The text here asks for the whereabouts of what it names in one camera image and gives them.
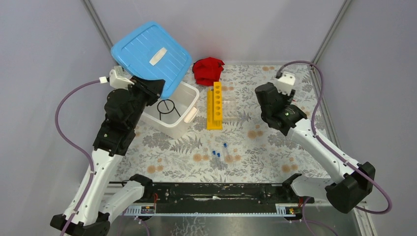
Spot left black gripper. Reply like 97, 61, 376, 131
124, 75, 165, 129

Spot black wire tripod stand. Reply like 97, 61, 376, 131
157, 99, 181, 123

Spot white plastic storage bin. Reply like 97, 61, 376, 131
140, 82, 200, 139

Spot blue plastic bin lid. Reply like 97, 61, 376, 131
111, 21, 192, 99

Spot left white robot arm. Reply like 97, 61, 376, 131
50, 76, 165, 236

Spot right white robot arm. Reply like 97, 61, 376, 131
255, 83, 376, 213

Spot clear plastic tube rack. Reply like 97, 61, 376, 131
222, 97, 238, 122

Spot floral patterned table mat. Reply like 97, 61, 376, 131
113, 65, 328, 183

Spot test tube blue cap right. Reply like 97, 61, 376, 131
223, 143, 229, 160

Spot test tube blue cap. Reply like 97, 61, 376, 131
223, 143, 229, 160
216, 153, 224, 171
210, 150, 219, 169

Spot yellow test tube rack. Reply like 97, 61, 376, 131
207, 82, 223, 130

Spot test tube blue cap middle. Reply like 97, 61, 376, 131
216, 153, 224, 171

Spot test tube blue cap left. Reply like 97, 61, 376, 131
210, 150, 219, 169

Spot red cloth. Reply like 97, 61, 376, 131
192, 57, 225, 86

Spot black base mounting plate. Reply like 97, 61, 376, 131
128, 182, 314, 217

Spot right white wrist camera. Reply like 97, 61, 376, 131
274, 72, 296, 95

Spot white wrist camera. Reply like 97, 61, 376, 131
274, 72, 296, 95
99, 65, 134, 89

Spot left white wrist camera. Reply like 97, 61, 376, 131
99, 65, 134, 89

